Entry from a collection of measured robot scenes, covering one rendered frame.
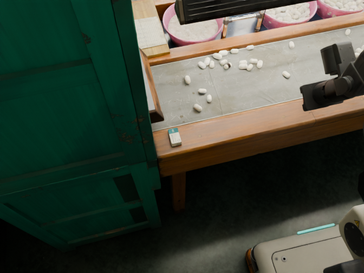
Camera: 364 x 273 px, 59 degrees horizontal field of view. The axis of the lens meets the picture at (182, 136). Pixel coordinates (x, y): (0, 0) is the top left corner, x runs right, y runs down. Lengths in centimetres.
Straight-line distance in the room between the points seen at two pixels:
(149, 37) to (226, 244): 110
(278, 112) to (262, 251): 63
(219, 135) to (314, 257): 73
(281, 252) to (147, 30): 111
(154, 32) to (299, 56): 61
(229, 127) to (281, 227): 86
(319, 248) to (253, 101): 73
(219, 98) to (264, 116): 19
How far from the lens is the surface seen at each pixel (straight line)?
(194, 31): 149
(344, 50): 80
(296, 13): 164
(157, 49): 135
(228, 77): 131
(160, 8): 159
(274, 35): 147
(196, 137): 112
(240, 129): 115
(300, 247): 157
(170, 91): 126
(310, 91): 88
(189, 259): 176
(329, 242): 162
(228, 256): 178
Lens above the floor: 174
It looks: 61 degrees down
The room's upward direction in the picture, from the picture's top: straight up
